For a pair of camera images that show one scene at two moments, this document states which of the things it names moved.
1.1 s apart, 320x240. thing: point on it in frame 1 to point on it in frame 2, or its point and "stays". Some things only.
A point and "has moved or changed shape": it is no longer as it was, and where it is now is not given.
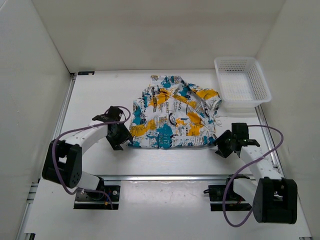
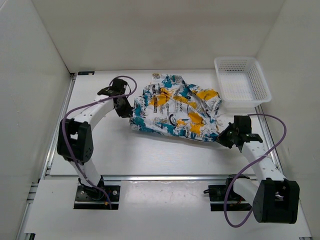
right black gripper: [219, 141] to [221, 138]
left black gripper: [125, 136] to [127, 110]
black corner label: [86, 73] stays
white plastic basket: [242, 83] stays
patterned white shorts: [171, 113] has moved or changed shape
